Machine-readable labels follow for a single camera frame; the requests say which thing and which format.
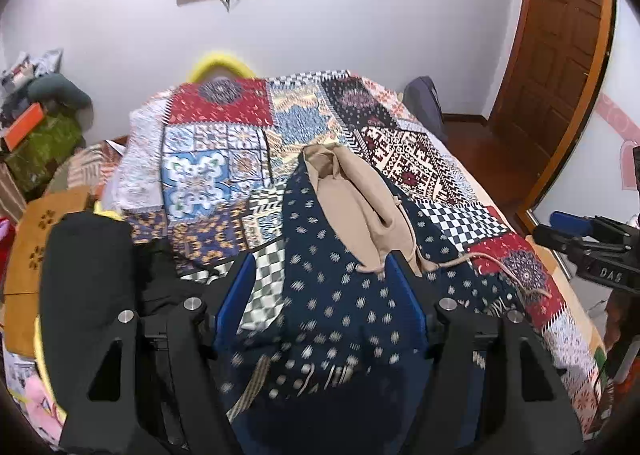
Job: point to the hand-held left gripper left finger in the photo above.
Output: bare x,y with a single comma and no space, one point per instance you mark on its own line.
235,295

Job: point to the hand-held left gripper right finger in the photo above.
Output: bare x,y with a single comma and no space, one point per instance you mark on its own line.
407,295

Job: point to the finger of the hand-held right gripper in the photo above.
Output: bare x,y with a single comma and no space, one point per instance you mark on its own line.
570,222
555,237

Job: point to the navy patterned hooded garment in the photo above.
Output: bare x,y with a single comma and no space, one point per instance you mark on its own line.
330,295

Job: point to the black garment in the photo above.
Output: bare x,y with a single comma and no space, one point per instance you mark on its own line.
90,260

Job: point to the patchwork bedspread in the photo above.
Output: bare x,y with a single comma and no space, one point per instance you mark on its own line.
210,145

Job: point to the brown wooden door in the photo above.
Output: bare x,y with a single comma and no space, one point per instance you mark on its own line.
555,50

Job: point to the grey-blue backpack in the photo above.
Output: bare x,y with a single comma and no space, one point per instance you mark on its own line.
425,100

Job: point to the striped orange quilt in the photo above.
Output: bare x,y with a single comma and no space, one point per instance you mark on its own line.
85,165

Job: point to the bamboo lap table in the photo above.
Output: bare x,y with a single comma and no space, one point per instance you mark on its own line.
30,255

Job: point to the yellow hoop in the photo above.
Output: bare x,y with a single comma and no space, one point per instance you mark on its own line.
220,57

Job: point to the green patterned cloth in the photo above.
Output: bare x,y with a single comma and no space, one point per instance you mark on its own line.
50,145

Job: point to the orange box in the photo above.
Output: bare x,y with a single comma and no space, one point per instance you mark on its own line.
25,127

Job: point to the dark teal pillow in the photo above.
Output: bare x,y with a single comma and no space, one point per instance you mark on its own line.
60,87

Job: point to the pile of papers and bags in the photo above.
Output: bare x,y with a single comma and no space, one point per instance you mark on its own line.
30,67

